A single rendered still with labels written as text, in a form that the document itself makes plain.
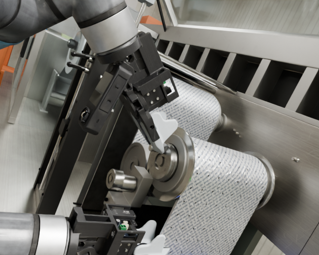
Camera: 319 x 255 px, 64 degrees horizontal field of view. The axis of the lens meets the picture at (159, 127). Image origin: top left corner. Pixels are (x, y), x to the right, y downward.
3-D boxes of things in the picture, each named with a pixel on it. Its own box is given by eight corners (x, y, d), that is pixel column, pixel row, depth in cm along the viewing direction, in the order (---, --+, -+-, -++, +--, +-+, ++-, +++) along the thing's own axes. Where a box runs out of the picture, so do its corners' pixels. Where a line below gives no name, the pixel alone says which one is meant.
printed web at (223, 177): (80, 207, 84) (140, 62, 75) (140, 212, 97) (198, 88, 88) (116, 325, 53) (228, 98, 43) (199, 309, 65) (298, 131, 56)
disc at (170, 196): (138, 175, 58) (165, 116, 56) (141, 176, 59) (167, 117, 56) (170, 218, 46) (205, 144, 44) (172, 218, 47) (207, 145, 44)
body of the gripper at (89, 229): (150, 233, 42) (78, 231, 35) (130, 275, 43) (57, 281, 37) (133, 204, 48) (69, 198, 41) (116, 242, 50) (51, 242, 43)
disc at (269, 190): (215, 188, 72) (239, 142, 70) (216, 188, 72) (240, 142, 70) (254, 224, 60) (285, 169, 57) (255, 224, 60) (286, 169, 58)
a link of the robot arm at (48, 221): (24, 284, 35) (23, 240, 41) (58, 282, 37) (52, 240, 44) (41, 239, 33) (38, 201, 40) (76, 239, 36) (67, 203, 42)
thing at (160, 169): (145, 176, 53) (153, 140, 53) (153, 177, 54) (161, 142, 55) (166, 184, 46) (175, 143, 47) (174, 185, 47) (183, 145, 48)
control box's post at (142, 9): (121, 54, 95) (142, 1, 92) (125, 56, 96) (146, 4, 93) (122, 55, 94) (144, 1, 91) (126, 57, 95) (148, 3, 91)
